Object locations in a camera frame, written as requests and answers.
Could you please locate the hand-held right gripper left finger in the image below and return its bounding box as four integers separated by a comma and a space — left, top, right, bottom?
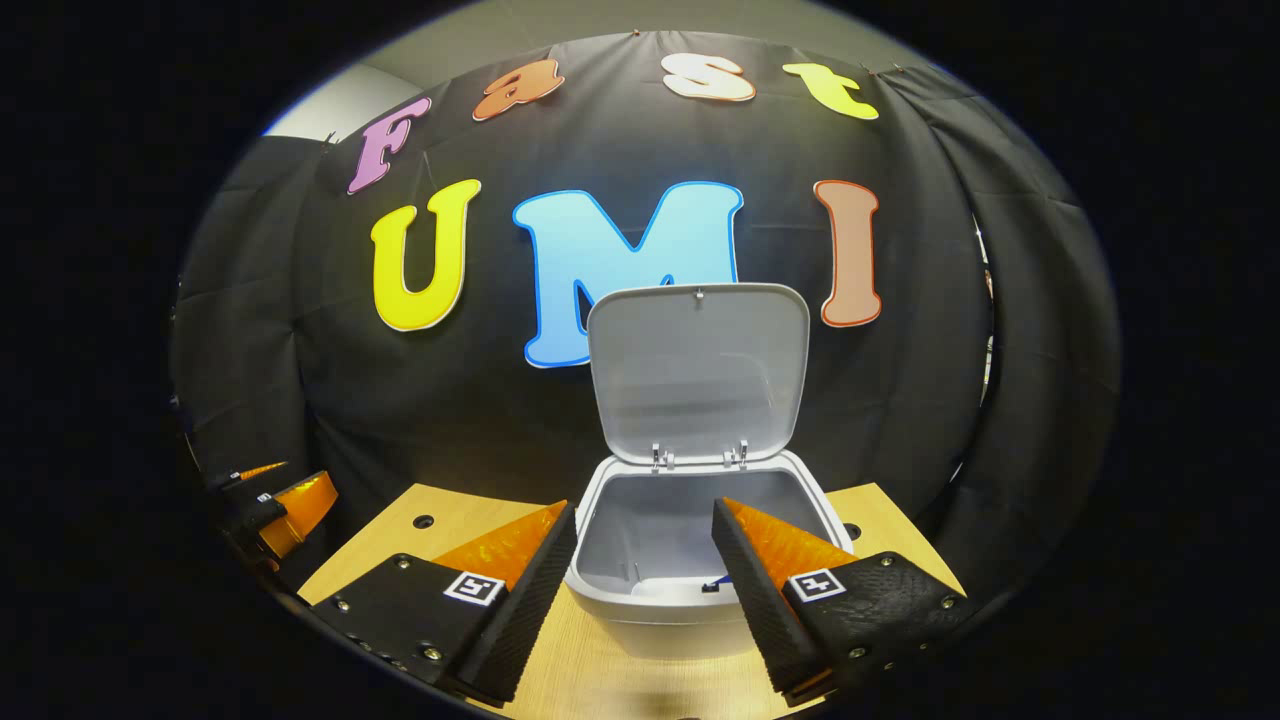
312, 500, 579, 709

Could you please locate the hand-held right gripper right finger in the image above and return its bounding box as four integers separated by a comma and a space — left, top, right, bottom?
711, 497, 969, 706

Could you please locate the black backdrop cloth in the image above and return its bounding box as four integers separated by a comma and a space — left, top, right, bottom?
170, 30, 1121, 601

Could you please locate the wooden desktop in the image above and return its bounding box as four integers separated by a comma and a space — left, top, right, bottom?
298, 482, 966, 720

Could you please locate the white desktop garbage bin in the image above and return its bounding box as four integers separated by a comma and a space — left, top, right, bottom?
563, 282, 856, 661

